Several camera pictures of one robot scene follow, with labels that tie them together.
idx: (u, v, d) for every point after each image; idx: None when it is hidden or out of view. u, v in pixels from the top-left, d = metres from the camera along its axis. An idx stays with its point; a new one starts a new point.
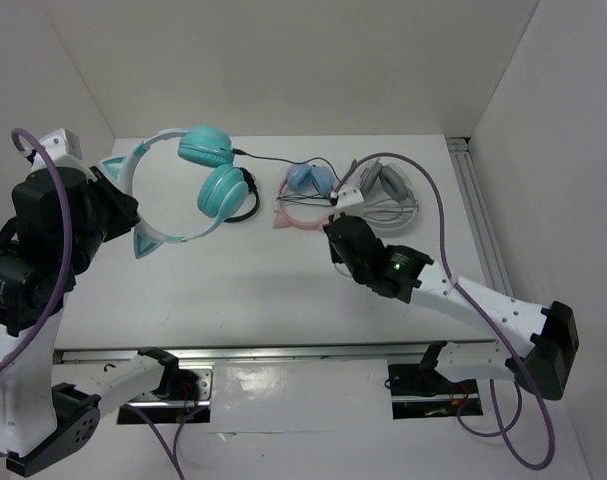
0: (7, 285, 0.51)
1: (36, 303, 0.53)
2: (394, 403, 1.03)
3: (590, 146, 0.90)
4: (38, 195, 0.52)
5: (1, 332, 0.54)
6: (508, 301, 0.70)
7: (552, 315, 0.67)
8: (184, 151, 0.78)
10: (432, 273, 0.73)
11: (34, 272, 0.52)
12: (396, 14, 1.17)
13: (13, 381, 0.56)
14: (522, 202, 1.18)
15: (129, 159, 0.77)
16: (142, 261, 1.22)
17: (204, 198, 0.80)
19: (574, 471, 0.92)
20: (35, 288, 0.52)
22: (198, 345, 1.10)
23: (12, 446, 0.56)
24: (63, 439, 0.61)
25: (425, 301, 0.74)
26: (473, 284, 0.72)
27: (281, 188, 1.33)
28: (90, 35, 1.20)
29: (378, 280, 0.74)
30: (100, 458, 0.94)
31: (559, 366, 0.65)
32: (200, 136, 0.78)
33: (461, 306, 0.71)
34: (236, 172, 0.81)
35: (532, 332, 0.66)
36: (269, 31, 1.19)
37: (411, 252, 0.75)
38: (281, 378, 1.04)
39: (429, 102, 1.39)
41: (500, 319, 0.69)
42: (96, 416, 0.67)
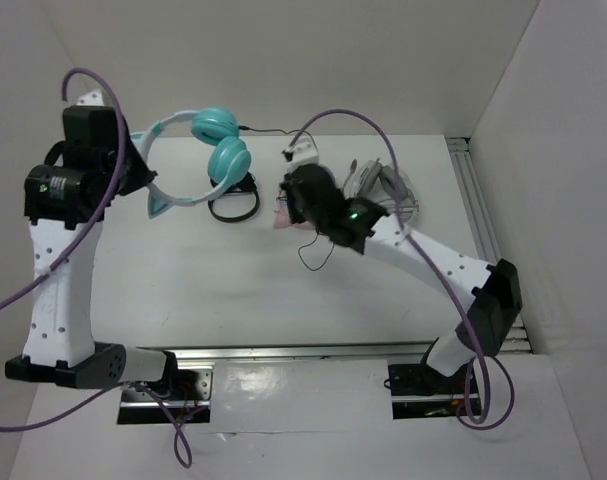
0: (67, 185, 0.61)
1: (89, 205, 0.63)
2: (394, 403, 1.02)
3: (589, 143, 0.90)
4: (88, 115, 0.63)
5: (59, 229, 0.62)
6: (457, 256, 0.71)
7: (498, 271, 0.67)
8: (197, 126, 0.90)
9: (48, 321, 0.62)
10: (387, 224, 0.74)
11: (88, 177, 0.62)
12: (395, 15, 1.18)
13: (65, 283, 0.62)
14: (522, 200, 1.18)
15: (145, 135, 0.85)
16: (141, 262, 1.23)
17: (213, 165, 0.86)
19: (575, 470, 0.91)
20: (88, 190, 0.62)
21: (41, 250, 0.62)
22: (198, 345, 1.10)
23: (61, 355, 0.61)
24: (101, 366, 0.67)
25: (381, 254, 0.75)
26: (425, 238, 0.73)
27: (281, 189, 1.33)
28: (94, 38, 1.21)
29: (330, 230, 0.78)
30: (102, 456, 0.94)
31: (496, 320, 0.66)
32: (211, 115, 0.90)
33: (409, 257, 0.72)
34: (241, 143, 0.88)
35: (475, 285, 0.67)
36: (270, 33, 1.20)
37: (369, 205, 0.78)
38: (281, 378, 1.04)
39: (429, 103, 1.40)
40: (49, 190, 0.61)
41: (445, 271, 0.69)
42: (122, 356, 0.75)
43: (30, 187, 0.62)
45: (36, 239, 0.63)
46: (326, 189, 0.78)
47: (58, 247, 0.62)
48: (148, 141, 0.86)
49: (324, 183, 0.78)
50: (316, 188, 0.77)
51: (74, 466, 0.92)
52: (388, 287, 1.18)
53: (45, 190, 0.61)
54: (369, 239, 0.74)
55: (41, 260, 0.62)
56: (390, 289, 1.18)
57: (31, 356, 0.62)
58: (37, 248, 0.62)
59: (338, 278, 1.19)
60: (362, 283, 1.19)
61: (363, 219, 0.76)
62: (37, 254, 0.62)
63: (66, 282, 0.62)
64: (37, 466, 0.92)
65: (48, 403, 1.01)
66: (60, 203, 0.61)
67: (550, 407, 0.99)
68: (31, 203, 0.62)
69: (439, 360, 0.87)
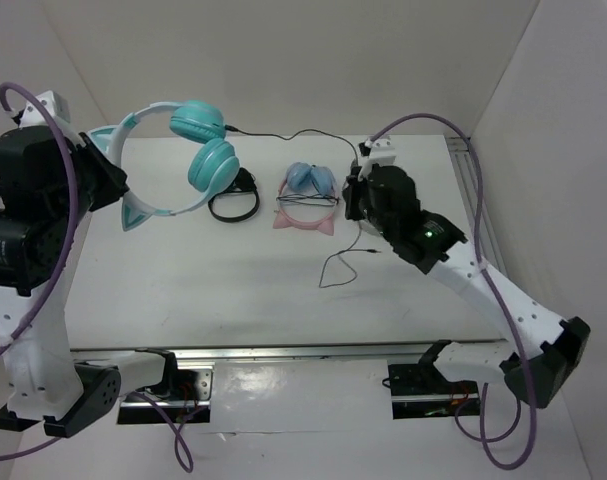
0: (9, 245, 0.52)
1: (40, 260, 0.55)
2: (394, 404, 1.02)
3: (589, 145, 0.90)
4: (20, 151, 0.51)
5: (12, 294, 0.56)
6: (531, 303, 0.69)
7: (570, 329, 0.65)
8: (175, 125, 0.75)
9: (24, 384, 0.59)
10: (462, 251, 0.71)
11: (33, 229, 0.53)
12: (396, 14, 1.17)
13: (35, 346, 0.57)
14: (522, 201, 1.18)
15: (118, 130, 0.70)
16: (143, 263, 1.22)
17: (195, 171, 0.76)
19: (574, 470, 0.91)
20: (37, 244, 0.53)
21: None
22: (197, 345, 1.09)
23: (47, 411, 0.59)
24: (94, 401, 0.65)
25: (445, 277, 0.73)
26: (501, 277, 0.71)
27: (281, 188, 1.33)
28: (92, 36, 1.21)
29: (401, 243, 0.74)
30: (101, 457, 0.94)
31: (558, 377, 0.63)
32: (192, 109, 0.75)
33: (483, 292, 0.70)
34: (228, 146, 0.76)
35: (544, 340, 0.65)
36: (269, 32, 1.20)
37: (446, 225, 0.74)
38: (281, 378, 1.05)
39: (429, 102, 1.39)
40: None
41: (516, 316, 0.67)
42: (116, 378, 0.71)
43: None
45: None
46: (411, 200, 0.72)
47: (16, 315, 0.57)
48: (122, 136, 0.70)
49: (408, 189, 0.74)
50: (397, 195, 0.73)
51: (72, 466, 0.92)
52: (388, 287, 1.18)
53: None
54: (441, 262, 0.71)
55: (2, 326, 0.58)
56: (390, 289, 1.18)
57: (17, 412, 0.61)
58: None
59: (339, 279, 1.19)
60: (362, 283, 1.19)
61: (439, 239, 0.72)
62: None
63: (36, 346, 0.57)
64: (36, 467, 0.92)
65: None
66: (6, 266, 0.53)
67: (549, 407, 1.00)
68: None
69: (448, 366, 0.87)
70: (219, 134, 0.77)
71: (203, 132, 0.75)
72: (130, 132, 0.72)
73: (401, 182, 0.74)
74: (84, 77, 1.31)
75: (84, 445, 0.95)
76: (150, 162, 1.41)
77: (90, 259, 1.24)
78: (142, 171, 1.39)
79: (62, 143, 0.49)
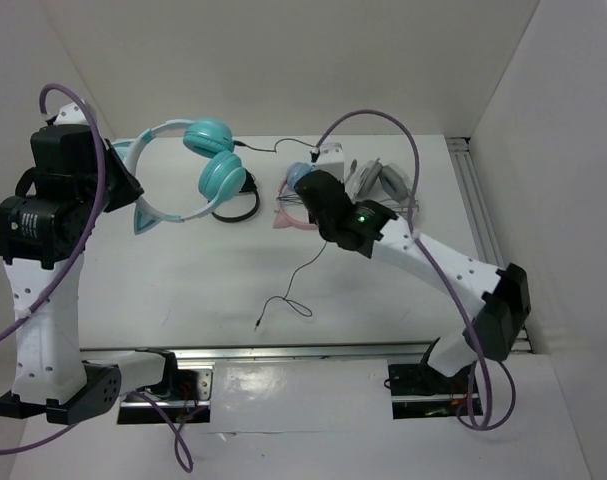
0: (39, 221, 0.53)
1: (66, 239, 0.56)
2: (394, 404, 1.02)
3: (590, 145, 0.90)
4: (57, 139, 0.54)
5: (35, 267, 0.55)
6: (466, 261, 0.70)
7: (508, 276, 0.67)
8: (188, 138, 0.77)
9: (33, 362, 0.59)
10: (394, 227, 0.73)
11: (62, 208, 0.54)
12: (396, 14, 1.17)
13: (50, 320, 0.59)
14: (522, 202, 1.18)
15: (136, 143, 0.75)
16: (144, 263, 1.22)
17: (204, 182, 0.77)
19: (575, 470, 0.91)
20: (64, 223, 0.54)
21: (20, 291, 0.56)
22: (198, 345, 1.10)
23: (51, 395, 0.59)
24: (95, 395, 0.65)
25: (387, 256, 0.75)
26: (432, 241, 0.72)
27: (281, 189, 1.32)
28: (91, 36, 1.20)
29: (339, 233, 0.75)
30: (101, 457, 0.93)
31: (505, 325, 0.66)
32: (204, 125, 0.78)
33: (418, 261, 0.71)
34: (235, 158, 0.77)
35: (486, 290, 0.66)
36: (269, 32, 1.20)
37: (377, 210, 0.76)
38: (281, 378, 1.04)
39: (429, 103, 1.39)
40: (20, 228, 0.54)
41: (454, 276, 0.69)
42: (117, 377, 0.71)
43: None
45: (12, 279, 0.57)
46: (334, 193, 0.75)
47: (37, 288, 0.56)
48: (139, 148, 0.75)
49: (329, 185, 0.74)
50: (322, 193, 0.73)
51: (73, 467, 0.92)
52: (387, 287, 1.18)
53: (16, 227, 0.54)
54: (378, 243, 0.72)
55: (21, 300, 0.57)
56: (390, 289, 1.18)
57: (21, 395, 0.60)
58: (14, 286, 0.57)
59: (339, 279, 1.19)
60: (362, 282, 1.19)
61: (371, 223, 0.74)
62: (16, 294, 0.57)
63: (51, 319, 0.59)
64: (38, 467, 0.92)
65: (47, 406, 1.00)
66: (35, 241, 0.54)
67: (549, 406, 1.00)
68: (3, 243, 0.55)
69: (443, 359, 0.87)
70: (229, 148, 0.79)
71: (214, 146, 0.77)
72: (147, 145, 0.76)
73: (324, 179, 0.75)
74: (83, 77, 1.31)
75: (84, 447, 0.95)
76: (150, 162, 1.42)
77: (90, 258, 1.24)
78: (142, 171, 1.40)
79: (98, 135, 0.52)
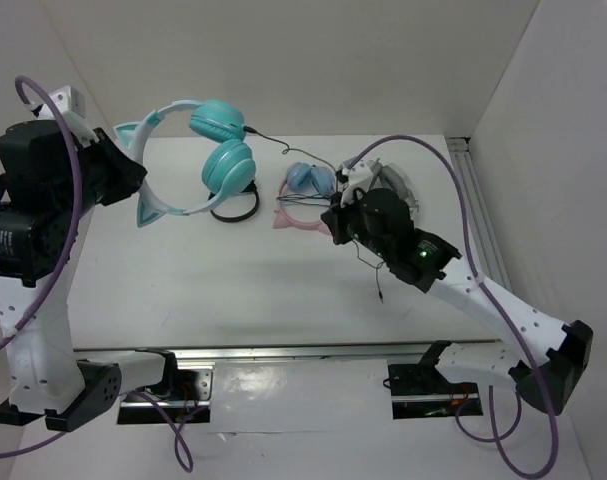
0: (15, 236, 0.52)
1: (46, 253, 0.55)
2: (394, 404, 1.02)
3: (590, 145, 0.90)
4: (26, 143, 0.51)
5: (17, 285, 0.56)
6: (531, 311, 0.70)
7: (574, 334, 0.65)
8: (195, 124, 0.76)
9: (27, 376, 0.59)
10: (457, 267, 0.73)
11: (40, 221, 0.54)
12: (396, 14, 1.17)
13: (38, 337, 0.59)
14: (522, 202, 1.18)
15: (141, 126, 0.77)
16: (143, 263, 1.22)
17: (210, 171, 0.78)
19: (573, 469, 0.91)
20: (42, 236, 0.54)
21: (5, 308, 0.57)
22: (198, 345, 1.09)
23: (48, 405, 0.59)
24: (95, 398, 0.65)
25: (446, 294, 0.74)
26: (499, 288, 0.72)
27: (281, 189, 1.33)
28: (91, 36, 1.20)
29: (398, 265, 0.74)
30: (101, 458, 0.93)
31: (569, 385, 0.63)
32: (212, 110, 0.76)
33: (483, 306, 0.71)
34: (245, 148, 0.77)
35: (550, 348, 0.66)
36: (269, 32, 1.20)
37: (440, 244, 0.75)
38: (281, 378, 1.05)
39: (429, 103, 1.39)
40: None
41: (519, 327, 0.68)
42: (118, 374, 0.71)
43: None
45: None
46: (402, 222, 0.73)
47: (21, 305, 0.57)
48: (145, 130, 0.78)
49: (401, 215, 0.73)
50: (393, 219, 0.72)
51: (73, 467, 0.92)
52: (387, 287, 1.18)
53: None
54: (440, 281, 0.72)
55: (7, 317, 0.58)
56: (390, 290, 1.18)
57: (19, 405, 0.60)
58: None
59: (339, 280, 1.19)
60: (362, 282, 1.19)
61: (434, 257, 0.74)
62: (1, 310, 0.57)
63: (38, 337, 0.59)
64: (38, 467, 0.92)
65: None
66: (12, 258, 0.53)
67: None
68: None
69: (451, 369, 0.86)
70: (238, 136, 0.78)
71: (221, 133, 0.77)
72: (152, 129, 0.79)
73: (395, 209, 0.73)
74: (83, 77, 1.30)
75: (84, 446, 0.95)
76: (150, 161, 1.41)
77: (90, 259, 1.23)
78: None
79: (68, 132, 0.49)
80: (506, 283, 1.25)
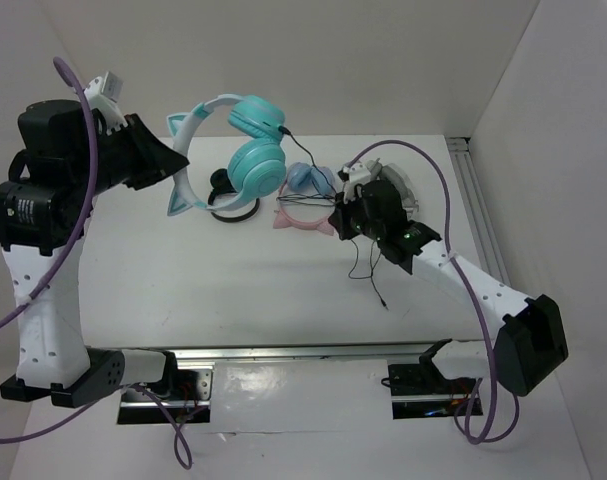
0: (36, 207, 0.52)
1: (64, 224, 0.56)
2: (394, 404, 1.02)
3: (590, 144, 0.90)
4: (46, 121, 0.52)
5: (34, 254, 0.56)
6: (497, 284, 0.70)
7: (536, 304, 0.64)
8: (233, 120, 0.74)
9: (36, 348, 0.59)
10: (435, 246, 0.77)
11: (59, 194, 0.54)
12: (395, 14, 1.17)
13: (50, 308, 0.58)
14: (522, 201, 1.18)
15: (189, 118, 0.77)
16: (144, 262, 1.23)
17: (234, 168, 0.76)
19: (574, 469, 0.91)
20: (61, 209, 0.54)
21: (20, 278, 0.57)
22: (198, 345, 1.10)
23: (55, 379, 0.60)
24: (98, 379, 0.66)
25: (426, 272, 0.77)
26: (470, 264, 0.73)
27: (281, 189, 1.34)
28: (92, 37, 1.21)
29: (387, 245, 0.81)
30: (101, 457, 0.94)
31: (528, 350, 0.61)
32: (252, 108, 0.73)
33: (451, 278, 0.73)
34: (275, 150, 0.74)
35: (508, 313, 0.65)
36: (269, 32, 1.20)
37: (425, 229, 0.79)
38: (281, 378, 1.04)
39: (429, 103, 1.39)
40: (17, 214, 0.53)
41: (481, 296, 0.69)
42: (120, 359, 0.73)
43: None
45: (12, 265, 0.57)
46: (392, 207, 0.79)
47: (36, 275, 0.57)
48: (192, 122, 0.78)
49: (392, 201, 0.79)
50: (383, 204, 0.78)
51: (74, 465, 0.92)
52: (387, 287, 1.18)
53: (13, 213, 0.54)
54: (415, 256, 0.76)
55: (22, 287, 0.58)
56: (390, 289, 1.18)
57: (26, 379, 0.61)
58: (14, 273, 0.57)
59: (339, 280, 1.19)
60: (362, 282, 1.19)
61: (416, 240, 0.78)
62: (16, 280, 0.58)
63: (51, 307, 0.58)
64: (38, 465, 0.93)
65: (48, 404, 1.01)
66: (32, 227, 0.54)
67: (548, 406, 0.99)
68: (0, 230, 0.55)
69: (446, 362, 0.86)
70: (272, 136, 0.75)
71: (255, 132, 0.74)
72: (200, 122, 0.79)
73: (387, 194, 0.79)
74: (84, 77, 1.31)
75: (84, 445, 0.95)
76: None
77: (91, 257, 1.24)
78: None
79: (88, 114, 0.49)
80: (507, 283, 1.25)
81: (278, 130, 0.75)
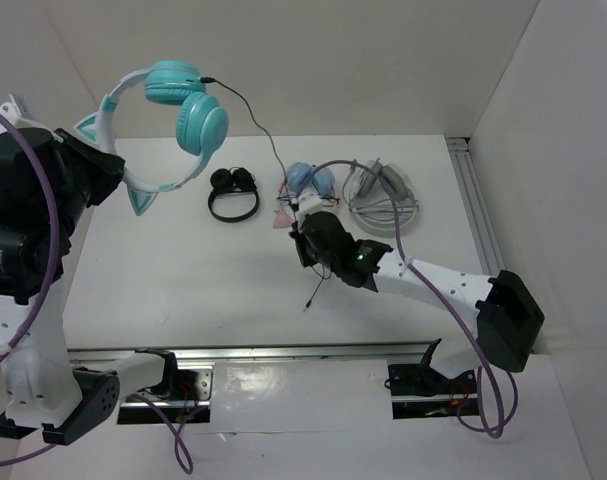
0: (6, 254, 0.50)
1: (38, 268, 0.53)
2: (394, 404, 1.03)
3: (590, 145, 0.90)
4: (11, 158, 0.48)
5: (10, 303, 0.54)
6: (458, 274, 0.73)
7: (501, 282, 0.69)
8: (152, 92, 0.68)
9: (22, 392, 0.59)
10: (390, 259, 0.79)
11: (31, 237, 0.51)
12: (396, 13, 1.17)
13: (32, 353, 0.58)
14: (522, 201, 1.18)
15: (100, 115, 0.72)
16: (142, 264, 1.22)
17: (183, 132, 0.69)
19: (574, 469, 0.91)
20: (34, 252, 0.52)
21: None
22: (198, 345, 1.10)
23: (46, 419, 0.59)
24: (92, 409, 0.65)
25: (391, 287, 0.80)
26: (426, 264, 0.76)
27: (281, 189, 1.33)
28: (91, 36, 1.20)
29: (345, 271, 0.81)
30: (100, 459, 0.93)
31: (508, 328, 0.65)
32: (166, 72, 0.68)
33: (415, 284, 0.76)
34: (209, 98, 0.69)
35: (478, 298, 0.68)
36: (270, 31, 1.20)
37: (374, 245, 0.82)
38: (281, 378, 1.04)
39: (429, 102, 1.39)
40: None
41: (448, 291, 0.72)
42: (116, 382, 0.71)
43: None
45: None
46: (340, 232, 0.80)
47: (14, 323, 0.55)
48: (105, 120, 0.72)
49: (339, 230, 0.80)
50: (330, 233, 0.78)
51: (73, 467, 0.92)
52: None
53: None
54: (376, 274, 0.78)
55: (0, 335, 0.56)
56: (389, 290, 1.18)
57: (16, 420, 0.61)
58: None
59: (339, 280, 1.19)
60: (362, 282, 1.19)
61: (371, 258, 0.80)
62: None
63: (34, 354, 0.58)
64: (37, 468, 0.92)
65: None
66: (4, 275, 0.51)
67: (548, 406, 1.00)
68: None
69: (442, 363, 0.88)
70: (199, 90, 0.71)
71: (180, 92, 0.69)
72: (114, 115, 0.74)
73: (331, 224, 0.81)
74: (83, 77, 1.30)
75: (85, 445, 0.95)
76: (149, 162, 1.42)
77: (90, 259, 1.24)
78: (143, 171, 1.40)
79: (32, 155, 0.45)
80: None
81: (201, 82, 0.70)
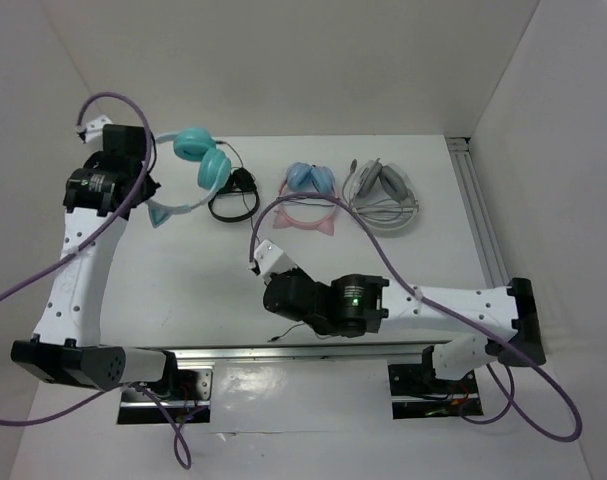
0: (105, 184, 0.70)
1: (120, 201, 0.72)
2: (394, 404, 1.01)
3: (590, 145, 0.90)
4: (124, 130, 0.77)
5: (92, 216, 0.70)
6: (477, 295, 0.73)
7: (518, 292, 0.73)
8: (178, 147, 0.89)
9: (64, 300, 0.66)
10: (393, 294, 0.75)
11: (120, 178, 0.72)
12: (396, 14, 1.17)
13: (87, 262, 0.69)
14: (522, 201, 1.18)
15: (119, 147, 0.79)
16: (143, 263, 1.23)
17: (203, 175, 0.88)
19: (573, 469, 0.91)
20: (121, 188, 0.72)
21: (72, 235, 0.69)
22: (198, 345, 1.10)
23: (71, 333, 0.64)
24: (104, 359, 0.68)
25: (398, 325, 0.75)
26: (437, 291, 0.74)
27: (281, 189, 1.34)
28: (92, 36, 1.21)
29: (341, 325, 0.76)
30: (100, 458, 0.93)
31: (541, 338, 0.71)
32: (188, 133, 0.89)
33: (435, 317, 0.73)
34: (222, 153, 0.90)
35: (511, 318, 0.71)
36: (270, 32, 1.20)
37: (364, 284, 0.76)
38: (281, 378, 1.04)
39: (429, 102, 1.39)
40: (89, 185, 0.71)
41: (477, 317, 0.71)
42: (123, 360, 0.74)
43: (71, 182, 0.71)
45: (68, 225, 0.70)
46: (308, 290, 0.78)
47: (87, 231, 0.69)
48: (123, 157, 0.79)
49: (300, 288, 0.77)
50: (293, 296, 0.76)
51: (73, 466, 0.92)
52: None
53: (85, 185, 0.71)
54: (385, 318, 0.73)
55: (71, 243, 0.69)
56: None
57: (42, 335, 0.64)
58: (67, 231, 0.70)
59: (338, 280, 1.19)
60: None
61: (365, 302, 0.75)
62: (67, 238, 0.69)
63: (87, 262, 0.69)
64: (37, 467, 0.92)
65: (48, 407, 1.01)
66: (97, 195, 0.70)
67: (548, 406, 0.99)
68: (70, 193, 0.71)
69: (447, 371, 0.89)
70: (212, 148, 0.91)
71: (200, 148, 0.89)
72: None
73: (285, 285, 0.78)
74: (84, 77, 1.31)
75: (85, 444, 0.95)
76: None
77: None
78: None
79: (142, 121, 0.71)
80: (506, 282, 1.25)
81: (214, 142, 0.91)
